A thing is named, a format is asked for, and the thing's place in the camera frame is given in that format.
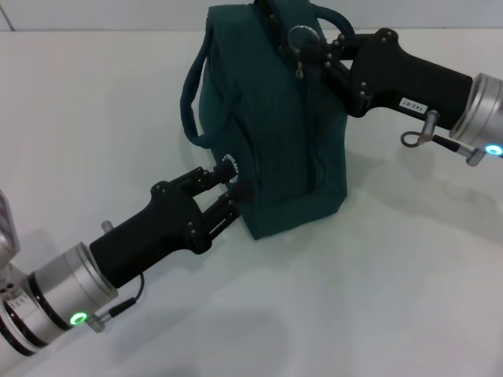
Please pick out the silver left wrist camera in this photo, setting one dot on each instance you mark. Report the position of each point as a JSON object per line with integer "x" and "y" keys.
{"x": 6, "y": 231}

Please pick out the dark teal insulated lunch bag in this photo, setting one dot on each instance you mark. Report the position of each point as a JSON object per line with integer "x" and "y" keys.
{"x": 283, "y": 137}

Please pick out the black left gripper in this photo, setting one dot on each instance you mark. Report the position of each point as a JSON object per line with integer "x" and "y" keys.
{"x": 157, "y": 231}

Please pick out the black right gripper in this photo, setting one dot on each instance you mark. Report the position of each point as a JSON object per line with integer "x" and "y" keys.
{"x": 401, "y": 78}

